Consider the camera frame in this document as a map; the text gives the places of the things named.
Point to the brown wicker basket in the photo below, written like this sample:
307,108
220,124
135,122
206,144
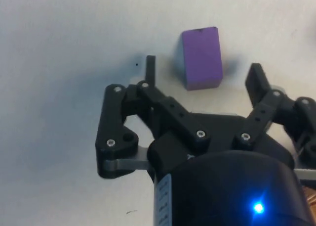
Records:
312,202

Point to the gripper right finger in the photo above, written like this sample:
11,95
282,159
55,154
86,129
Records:
264,107

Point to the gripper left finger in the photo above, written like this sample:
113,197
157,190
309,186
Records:
116,122

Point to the purple triangular block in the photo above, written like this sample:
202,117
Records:
202,60

